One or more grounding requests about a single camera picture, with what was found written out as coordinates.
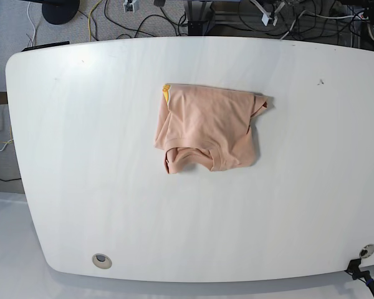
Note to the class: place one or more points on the table cable grommet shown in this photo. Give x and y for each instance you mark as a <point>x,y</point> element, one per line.
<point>101,261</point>
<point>367,251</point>

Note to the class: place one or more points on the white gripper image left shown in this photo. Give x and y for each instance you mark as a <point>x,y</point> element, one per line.
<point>130,5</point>

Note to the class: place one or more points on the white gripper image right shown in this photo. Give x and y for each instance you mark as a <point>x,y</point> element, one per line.
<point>271,10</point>

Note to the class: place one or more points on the left table cable grommet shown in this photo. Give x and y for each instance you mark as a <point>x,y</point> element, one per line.
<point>101,261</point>

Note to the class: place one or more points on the peach pink T-shirt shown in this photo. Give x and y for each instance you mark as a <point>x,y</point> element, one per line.
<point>207,126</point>

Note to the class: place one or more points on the black clamp with cable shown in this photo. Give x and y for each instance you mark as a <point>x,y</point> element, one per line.
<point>356,273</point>

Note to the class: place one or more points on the right table cable grommet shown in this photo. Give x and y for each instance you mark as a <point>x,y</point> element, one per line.
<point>367,251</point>

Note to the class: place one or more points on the black round stand base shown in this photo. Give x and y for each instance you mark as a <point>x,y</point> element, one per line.
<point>60,12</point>

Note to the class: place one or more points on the black metal frame post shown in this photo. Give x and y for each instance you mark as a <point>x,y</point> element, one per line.
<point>199,16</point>

